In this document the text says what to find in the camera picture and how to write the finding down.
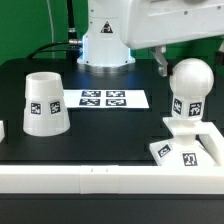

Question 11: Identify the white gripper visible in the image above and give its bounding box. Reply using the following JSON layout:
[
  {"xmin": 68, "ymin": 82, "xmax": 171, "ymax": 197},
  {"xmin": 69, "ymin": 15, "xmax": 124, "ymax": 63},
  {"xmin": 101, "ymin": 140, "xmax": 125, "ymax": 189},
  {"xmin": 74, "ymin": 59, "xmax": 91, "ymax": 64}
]
[{"xmin": 120, "ymin": 0, "xmax": 224, "ymax": 77}]

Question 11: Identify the white lamp bulb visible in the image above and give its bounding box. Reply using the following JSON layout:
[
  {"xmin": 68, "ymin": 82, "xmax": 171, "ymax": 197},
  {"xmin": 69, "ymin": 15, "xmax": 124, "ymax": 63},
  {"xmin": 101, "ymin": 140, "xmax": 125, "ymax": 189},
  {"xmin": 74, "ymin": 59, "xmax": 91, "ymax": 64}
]
[{"xmin": 169, "ymin": 58, "xmax": 214, "ymax": 126}]

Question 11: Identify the white lamp base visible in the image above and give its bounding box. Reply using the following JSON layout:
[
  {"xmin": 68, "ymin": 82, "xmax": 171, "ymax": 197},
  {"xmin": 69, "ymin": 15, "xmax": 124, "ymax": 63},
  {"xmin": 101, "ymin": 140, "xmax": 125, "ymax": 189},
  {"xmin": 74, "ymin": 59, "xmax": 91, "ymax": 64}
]
[{"xmin": 149, "ymin": 117, "xmax": 216, "ymax": 168}]

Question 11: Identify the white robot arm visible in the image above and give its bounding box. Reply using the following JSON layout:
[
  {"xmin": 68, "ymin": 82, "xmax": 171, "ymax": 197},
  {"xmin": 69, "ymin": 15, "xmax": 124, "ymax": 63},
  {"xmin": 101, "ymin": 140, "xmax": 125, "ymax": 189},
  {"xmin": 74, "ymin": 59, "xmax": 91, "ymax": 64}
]
[{"xmin": 78, "ymin": 0, "xmax": 224, "ymax": 76}]

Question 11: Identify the white lamp shade cone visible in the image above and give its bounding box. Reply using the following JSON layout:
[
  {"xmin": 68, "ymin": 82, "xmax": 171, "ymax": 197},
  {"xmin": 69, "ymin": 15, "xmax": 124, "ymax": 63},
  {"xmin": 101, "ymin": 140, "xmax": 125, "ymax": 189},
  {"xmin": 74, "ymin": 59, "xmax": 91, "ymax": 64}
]
[{"xmin": 23, "ymin": 72, "xmax": 70, "ymax": 137}]

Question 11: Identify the white marker sheet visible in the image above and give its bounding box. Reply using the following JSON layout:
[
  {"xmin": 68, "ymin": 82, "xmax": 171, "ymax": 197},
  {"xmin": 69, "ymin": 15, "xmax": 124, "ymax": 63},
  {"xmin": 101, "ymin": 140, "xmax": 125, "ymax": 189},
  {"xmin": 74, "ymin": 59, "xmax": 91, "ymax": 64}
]
[{"xmin": 64, "ymin": 90, "xmax": 149, "ymax": 109}]

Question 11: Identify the white right wall rail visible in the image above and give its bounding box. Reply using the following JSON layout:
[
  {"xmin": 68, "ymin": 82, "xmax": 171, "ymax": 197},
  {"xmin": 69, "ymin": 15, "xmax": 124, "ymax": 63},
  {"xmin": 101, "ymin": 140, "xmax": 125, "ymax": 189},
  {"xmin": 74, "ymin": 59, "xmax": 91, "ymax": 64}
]
[{"xmin": 199, "ymin": 122, "xmax": 224, "ymax": 167}]

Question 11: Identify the white wall rail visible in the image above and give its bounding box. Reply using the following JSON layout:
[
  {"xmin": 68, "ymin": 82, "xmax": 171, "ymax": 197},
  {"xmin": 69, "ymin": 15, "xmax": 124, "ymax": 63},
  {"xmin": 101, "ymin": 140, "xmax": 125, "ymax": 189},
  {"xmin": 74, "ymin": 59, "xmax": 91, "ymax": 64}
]
[
  {"xmin": 0, "ymin": 165, "xmax": 224, "ymax": 194},
  {"xmin": 199, "ymin": 122, "xmax": 224, "ymax": 167}
]

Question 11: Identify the black vertical cable connector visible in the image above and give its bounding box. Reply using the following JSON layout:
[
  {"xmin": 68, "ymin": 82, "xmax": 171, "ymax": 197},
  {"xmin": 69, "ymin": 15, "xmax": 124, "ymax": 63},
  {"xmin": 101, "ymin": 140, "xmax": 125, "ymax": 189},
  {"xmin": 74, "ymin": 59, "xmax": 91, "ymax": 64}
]
[{"xmin": 66, "ymin": 0, "xmax": 79, "ymax": 62}]

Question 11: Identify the white thin cable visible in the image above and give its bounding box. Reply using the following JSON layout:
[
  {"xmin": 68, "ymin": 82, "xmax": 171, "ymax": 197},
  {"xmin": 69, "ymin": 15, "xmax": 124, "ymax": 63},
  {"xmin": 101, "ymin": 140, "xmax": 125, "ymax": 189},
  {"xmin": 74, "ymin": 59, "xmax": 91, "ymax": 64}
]
[{"xmin": 46, "ymin": 0, "xmax": 57, "ymax": 60}]

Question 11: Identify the black cable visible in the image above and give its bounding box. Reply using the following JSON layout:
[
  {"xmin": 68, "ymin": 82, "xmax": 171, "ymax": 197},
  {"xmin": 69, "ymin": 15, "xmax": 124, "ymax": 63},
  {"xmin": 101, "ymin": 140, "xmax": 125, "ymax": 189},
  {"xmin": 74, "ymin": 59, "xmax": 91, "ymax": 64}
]
[{"xmin": 27, "ymin": 40, "xmax": 84, "ymax": 60}]

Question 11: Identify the white left wall block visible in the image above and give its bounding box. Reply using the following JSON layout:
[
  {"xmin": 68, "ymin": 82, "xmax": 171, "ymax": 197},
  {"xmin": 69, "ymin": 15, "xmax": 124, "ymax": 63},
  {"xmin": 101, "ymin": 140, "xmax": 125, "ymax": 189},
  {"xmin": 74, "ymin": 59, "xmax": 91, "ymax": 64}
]
[{"xmin": 0, "ymin": 120, "xmax": 5, "ymax": 143}]

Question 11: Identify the white front wall rail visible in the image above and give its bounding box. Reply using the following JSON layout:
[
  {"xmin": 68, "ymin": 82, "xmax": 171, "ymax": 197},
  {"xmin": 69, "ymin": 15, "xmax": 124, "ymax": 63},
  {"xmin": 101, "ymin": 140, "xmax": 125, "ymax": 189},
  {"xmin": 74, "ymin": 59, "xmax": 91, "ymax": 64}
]
[{"xmin": 0, "ymin": 165, "xmax": 224, "ymax": 194}]

